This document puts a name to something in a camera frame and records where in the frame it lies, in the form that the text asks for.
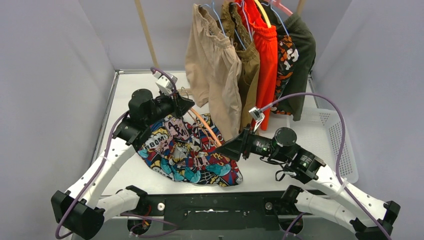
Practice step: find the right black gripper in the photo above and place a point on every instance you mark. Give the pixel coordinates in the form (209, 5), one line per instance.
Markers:
(233, 149)

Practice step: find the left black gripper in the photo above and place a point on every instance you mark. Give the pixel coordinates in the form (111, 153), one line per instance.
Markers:
(177, 104)

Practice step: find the wooden clothes hanger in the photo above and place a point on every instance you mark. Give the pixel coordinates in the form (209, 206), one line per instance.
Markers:
(205, 128)

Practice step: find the comic print shorts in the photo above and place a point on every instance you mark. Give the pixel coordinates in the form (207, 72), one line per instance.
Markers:
(181, 152)

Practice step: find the white plastic basket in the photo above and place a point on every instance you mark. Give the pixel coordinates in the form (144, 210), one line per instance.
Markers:
(320, 131)

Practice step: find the wooden clothes rack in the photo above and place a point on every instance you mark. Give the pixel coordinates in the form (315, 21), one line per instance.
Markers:
(145, 28)

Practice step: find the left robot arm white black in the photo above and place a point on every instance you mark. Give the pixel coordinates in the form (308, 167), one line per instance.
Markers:
(80, 209)

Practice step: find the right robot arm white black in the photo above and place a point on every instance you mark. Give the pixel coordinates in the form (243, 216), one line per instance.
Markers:
(346, 205)

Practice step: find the beige shorts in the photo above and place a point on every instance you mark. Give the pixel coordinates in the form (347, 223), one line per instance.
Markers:
(213, 69)

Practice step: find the olive brown shorts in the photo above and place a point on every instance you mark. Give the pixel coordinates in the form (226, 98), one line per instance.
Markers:
(246, 51)

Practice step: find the red orange shorts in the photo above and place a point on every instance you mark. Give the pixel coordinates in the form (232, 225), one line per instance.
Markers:
(265, 42)

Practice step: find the dark green patterned shorts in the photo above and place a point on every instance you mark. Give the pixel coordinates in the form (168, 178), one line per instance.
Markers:
(296, 52)

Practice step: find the cream wooden hanger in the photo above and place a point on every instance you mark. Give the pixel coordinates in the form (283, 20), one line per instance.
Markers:
(261, 17)

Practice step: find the pink plastic hanger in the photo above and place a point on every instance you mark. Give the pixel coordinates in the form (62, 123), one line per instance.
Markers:
(280, 6)

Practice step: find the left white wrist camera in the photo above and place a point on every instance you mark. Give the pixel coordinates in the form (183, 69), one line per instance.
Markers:
(166, 86)

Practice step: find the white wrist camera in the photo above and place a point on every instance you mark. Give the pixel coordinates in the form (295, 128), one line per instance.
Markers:
(258, 116)
(166, 86)

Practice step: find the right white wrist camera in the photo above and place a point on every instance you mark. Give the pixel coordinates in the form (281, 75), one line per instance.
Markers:
(258, 116)

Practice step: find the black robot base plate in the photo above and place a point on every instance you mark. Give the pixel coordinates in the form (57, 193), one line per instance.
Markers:
(211, 216)

